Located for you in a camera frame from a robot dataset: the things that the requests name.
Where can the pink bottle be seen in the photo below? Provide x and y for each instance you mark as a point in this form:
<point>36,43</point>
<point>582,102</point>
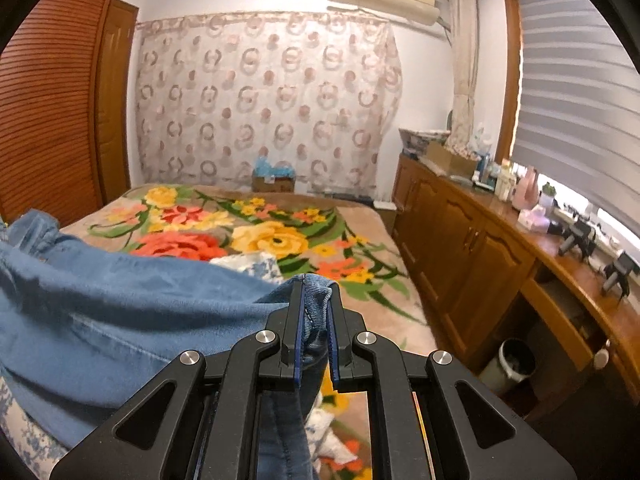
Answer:
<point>527,190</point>

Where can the black tripod device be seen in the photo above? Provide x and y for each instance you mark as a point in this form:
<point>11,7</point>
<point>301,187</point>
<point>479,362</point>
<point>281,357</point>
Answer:
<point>575,237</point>
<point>617,272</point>

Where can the wooden window frame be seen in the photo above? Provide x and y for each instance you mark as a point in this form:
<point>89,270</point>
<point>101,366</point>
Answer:
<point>507,85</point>

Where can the louvred wooden wardrobe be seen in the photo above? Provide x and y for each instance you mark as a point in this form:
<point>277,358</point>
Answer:
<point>50,110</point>

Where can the white power strip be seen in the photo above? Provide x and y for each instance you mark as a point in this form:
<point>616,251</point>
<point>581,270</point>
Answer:
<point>384,205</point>

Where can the white trash bin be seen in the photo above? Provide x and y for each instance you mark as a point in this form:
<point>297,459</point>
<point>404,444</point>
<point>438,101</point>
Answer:
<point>505,370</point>

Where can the grey striped window blind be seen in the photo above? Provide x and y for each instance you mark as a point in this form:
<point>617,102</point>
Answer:
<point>575,110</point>

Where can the wooden sideboard cabinet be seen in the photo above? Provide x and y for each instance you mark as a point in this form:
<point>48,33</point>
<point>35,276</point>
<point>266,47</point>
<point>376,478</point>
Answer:
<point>460,240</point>

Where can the pink tissue box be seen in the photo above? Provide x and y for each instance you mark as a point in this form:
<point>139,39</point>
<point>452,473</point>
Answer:
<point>532,217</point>

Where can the small potted plant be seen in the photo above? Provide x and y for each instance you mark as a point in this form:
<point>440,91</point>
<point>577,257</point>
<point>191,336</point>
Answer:
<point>549,195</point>

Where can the blue plastic bag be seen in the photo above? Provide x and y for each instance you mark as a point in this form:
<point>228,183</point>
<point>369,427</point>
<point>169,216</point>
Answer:
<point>272,167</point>

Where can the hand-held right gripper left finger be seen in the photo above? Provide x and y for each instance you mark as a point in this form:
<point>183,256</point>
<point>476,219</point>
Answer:
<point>300,330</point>

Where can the flat cardboard box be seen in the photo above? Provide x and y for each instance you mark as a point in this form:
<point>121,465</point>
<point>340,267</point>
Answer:
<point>447,160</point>

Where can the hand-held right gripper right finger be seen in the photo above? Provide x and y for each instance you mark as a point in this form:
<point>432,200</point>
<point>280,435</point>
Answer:
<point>332,340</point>

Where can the wooden door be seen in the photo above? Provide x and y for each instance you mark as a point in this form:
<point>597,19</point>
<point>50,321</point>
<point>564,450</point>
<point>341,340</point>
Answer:
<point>117,110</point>

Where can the circle patterned sheer curtain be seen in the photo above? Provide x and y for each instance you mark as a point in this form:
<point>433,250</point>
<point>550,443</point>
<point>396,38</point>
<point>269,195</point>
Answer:
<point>260,100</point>

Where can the blue denim pants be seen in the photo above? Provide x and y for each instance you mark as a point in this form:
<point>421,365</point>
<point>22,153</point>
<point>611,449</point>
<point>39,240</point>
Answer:
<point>125,310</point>

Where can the white bottle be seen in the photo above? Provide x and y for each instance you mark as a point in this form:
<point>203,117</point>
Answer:
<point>505,182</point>

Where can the floral plush blanket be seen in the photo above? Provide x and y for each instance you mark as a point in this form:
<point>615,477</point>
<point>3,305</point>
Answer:
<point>280,245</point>

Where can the beige tied curtain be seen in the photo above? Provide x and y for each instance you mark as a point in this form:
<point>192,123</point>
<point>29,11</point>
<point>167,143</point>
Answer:
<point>462,60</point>

